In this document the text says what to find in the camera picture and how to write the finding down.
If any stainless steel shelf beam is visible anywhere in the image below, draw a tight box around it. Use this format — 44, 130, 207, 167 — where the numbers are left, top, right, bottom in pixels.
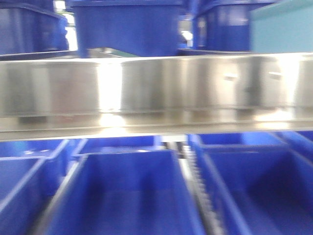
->
0, 50, 313, 141

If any blue bin rear right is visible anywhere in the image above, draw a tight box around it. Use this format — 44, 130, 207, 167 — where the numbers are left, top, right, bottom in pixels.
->
187, 132, 288, 153

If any blue bin front center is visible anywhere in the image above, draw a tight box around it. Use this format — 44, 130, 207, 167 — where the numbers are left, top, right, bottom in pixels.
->
39, 150, 204, 235

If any blue bin rear center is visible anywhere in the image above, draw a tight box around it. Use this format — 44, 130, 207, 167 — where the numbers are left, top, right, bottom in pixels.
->
72, 135, 163, 157

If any upper blue bin center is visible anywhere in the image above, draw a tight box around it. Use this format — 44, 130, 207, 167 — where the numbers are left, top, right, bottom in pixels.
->
70, 0, 183, 58

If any dark blue upper bin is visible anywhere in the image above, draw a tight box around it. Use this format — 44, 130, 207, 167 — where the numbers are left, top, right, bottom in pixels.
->
192, 0, 275, 51

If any blue bin front right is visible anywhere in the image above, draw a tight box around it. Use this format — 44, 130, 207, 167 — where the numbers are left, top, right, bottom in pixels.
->
197, 150, 313, 235

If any white roller track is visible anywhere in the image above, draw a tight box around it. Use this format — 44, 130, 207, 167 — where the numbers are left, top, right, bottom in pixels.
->
179, 142, 226, 235

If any blue bin rear left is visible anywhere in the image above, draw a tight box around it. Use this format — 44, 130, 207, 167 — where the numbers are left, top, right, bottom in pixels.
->
0, 139, 74, 196

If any blue bin front left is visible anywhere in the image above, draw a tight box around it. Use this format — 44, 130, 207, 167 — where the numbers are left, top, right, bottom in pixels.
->
0, 156, 47, 235

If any upper blue bin left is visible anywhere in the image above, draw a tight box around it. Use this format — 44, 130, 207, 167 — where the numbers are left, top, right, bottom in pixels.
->
0, 0, 68, 55

